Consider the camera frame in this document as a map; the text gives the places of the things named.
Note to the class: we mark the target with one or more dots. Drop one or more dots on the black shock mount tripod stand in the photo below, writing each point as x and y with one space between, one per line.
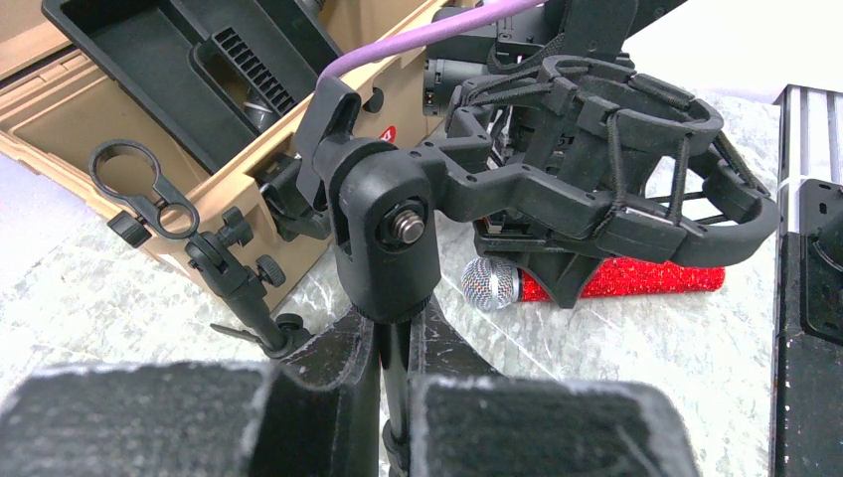
681 194

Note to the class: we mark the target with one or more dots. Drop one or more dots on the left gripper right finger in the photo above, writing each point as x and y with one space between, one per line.
467 419

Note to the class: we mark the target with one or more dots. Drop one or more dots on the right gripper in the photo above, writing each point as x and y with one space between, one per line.
590 34

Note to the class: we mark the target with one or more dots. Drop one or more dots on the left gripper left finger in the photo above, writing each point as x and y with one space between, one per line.
313 413

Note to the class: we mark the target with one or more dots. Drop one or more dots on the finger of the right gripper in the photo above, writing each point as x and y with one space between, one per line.
510 251

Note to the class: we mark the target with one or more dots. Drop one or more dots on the red glitter microphone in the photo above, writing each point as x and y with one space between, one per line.
593 280

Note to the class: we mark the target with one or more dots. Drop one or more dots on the tan plastic case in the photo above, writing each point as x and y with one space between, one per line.
57 105

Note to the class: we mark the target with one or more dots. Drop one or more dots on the black tray insert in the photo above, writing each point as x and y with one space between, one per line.
173 57

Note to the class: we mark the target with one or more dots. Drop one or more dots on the small black tripod stand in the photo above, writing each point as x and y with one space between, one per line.
173 217

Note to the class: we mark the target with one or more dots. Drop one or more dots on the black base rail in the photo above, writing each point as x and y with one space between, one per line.
806 423

